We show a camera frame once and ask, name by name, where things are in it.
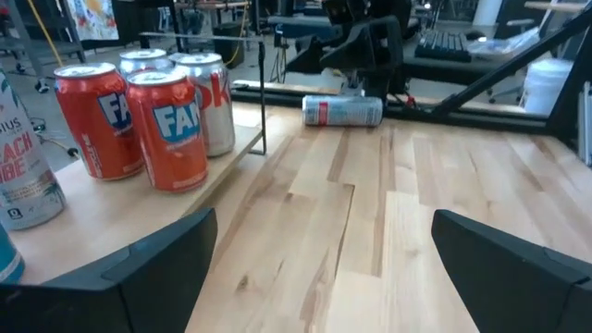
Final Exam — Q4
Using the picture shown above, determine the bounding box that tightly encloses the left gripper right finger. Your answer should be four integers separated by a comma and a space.
430, 208, 592, 333

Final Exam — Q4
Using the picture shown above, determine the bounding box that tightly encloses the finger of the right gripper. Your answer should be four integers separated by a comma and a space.
284, 34, 326, 76
318, 19, 389, 71

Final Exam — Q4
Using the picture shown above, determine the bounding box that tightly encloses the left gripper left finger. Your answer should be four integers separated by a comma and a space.
0, 206, 219, 333

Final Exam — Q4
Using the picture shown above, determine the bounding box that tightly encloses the silver Diet Coke can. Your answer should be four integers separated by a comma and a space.
173, 52, 237, 158
118, 47, 175, 80

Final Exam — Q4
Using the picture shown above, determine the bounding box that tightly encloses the orange Fanta can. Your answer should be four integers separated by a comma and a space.
53, 62, 145, 181
125, 69, 210, 193

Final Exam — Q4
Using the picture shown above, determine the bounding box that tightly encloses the backlit keyboard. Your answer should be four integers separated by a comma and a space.
413, 30, 474, 64

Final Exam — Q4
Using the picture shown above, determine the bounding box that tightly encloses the dark grey desk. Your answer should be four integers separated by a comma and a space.
400, 27, 556, 89

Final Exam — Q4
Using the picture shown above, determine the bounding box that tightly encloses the black floor bin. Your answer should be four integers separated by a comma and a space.
212, 22, 247, 70

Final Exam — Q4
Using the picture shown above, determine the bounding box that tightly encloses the clear plastic bag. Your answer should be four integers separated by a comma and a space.
466, 26, 543, 56

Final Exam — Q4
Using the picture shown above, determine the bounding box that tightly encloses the white bucket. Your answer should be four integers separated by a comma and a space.
520, 57, 575, 117

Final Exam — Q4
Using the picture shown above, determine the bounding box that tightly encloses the floral cloth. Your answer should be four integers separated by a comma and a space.
66, 0, 120, 43

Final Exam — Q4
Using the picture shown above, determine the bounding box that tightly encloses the black metal shelf frame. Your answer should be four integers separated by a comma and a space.
0, 31, 268, 286

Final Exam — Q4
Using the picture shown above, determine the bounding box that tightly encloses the black aluminium table frame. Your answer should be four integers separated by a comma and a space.
229, 0, 592, 167

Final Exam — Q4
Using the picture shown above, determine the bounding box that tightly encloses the yellow cable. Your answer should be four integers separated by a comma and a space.
25, 0, 64, 68

